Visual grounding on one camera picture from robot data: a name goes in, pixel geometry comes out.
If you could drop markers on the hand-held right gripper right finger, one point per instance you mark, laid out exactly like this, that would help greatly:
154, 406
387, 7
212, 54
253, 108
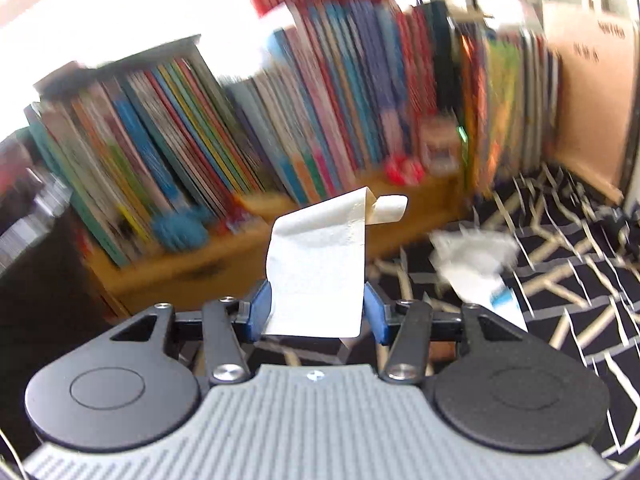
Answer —
376, 317

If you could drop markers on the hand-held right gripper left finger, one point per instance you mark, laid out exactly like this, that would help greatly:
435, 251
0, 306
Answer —
260, 310

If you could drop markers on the white paper sheet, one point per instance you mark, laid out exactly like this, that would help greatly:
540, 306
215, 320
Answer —
315, 270

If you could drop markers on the white blue packet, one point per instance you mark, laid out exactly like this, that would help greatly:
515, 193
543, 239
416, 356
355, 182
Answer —
500, 305

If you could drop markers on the trash bin with black liner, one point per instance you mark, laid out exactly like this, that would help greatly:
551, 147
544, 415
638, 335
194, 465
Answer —
40, 310

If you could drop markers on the wooden desktop shelf with drawers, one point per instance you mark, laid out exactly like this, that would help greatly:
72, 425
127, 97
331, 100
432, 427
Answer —
200, 270

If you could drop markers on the blue knitted ball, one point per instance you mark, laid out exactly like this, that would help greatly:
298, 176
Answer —
180, 230

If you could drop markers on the red knitted ornament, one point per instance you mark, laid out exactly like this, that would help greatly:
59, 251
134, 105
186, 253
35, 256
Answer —
405, 170

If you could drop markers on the white plastic jar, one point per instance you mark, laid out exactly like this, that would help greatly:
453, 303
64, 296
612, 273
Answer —
440, 145

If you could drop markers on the black white patterned tablecloth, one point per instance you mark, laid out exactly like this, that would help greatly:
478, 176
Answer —
575, 310

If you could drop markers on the row of upright books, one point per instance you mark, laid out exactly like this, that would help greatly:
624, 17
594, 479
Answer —
310, 110

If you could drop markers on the leaning pile of books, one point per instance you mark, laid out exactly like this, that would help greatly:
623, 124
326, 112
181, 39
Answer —
30, 240

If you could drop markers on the row of thin colourful magazines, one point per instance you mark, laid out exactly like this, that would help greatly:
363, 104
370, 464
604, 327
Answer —
500, 110

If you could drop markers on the black flat book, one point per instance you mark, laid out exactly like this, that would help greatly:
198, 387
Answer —
150, 55

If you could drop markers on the tan notebook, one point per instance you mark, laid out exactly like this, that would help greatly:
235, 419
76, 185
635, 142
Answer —
585, 90

